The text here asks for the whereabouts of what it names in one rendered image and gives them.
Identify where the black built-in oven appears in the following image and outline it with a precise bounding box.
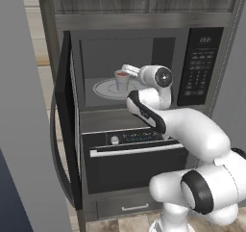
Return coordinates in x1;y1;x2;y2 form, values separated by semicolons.
81;127;190;195

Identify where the silver drawer handle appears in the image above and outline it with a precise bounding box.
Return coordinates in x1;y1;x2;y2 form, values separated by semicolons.
120;203;150;213

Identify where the grey fridge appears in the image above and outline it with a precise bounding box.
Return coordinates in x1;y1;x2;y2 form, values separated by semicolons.
0;0;73;232

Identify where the grey glass turntable plate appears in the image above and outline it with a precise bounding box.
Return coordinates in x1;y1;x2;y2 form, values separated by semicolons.
92;78;149;101

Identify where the silver oven door handle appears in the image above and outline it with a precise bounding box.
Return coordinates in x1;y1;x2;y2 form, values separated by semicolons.
88;142;185;159

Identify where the grey drawer front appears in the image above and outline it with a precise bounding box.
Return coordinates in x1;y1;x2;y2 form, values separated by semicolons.
95;197;165;219

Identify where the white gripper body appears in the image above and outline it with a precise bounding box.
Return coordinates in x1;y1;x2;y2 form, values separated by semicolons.
121;63;141;78

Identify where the dark curved microwave door handle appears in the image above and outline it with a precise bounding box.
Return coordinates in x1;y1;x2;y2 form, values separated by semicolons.
49;90;73;209

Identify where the black microwave door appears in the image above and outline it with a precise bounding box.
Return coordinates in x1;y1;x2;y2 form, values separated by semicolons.
53;30;84;211

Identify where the grey wood tall cabinet frame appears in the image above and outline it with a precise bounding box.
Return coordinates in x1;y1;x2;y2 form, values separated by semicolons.
36;0;246;232

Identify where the grey cup with red contents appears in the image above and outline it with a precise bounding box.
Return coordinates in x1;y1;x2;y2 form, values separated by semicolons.
114;69;131;92

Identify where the black microwave oven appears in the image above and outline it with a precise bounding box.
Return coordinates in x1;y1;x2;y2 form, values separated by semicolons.
61;26;225;113

